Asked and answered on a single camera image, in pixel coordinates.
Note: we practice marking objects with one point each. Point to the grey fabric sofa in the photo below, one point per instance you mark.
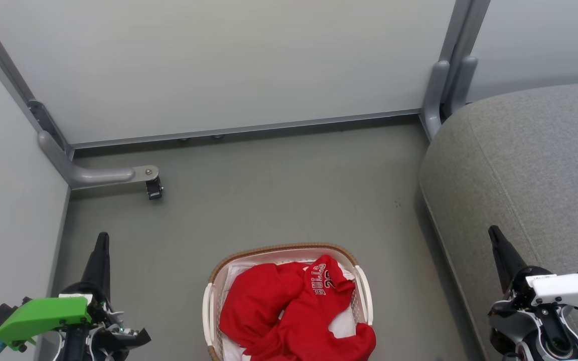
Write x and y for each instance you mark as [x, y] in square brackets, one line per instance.
[530, 160]

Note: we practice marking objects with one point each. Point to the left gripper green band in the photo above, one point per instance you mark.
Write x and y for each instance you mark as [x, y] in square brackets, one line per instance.
[43, 316]

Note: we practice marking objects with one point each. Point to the grey rounded partition foot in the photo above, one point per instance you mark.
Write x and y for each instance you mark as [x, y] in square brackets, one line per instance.
[462, 82]
[434, 95]

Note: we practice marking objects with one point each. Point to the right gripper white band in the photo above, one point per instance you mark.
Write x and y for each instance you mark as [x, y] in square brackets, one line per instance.
[570, 291]

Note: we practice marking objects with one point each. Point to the grey double partition post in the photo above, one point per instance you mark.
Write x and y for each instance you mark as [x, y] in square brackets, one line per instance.
[457, 35]

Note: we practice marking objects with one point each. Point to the grey partition floor rail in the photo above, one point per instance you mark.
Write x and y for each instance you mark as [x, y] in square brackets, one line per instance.
[249, 129]

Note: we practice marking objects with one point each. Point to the red Bulls jersey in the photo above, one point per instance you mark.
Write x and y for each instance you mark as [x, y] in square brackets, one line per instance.
[336, 346]

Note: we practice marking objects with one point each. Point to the grey slanted partition post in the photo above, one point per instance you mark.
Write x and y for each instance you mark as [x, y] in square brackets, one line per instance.
[3, 65]

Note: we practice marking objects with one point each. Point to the white wicker-rimmed laundry basket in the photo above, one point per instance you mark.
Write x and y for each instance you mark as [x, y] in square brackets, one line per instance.
[211, 306]

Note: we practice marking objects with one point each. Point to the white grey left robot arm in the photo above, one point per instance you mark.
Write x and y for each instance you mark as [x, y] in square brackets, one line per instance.
[76, 352]

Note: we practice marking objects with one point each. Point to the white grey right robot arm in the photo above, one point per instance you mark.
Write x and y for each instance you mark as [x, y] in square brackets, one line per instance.
[510, 328]

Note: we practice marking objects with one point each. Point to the grey partition foot with plate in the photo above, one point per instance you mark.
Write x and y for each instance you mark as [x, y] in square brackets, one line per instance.
[93, 175]

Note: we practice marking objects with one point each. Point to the white basket liner cloth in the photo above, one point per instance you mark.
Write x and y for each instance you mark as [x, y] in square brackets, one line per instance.
[341, 325]

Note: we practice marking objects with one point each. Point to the black caster wheel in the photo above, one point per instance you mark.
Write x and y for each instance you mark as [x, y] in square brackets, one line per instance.
[154, 189]

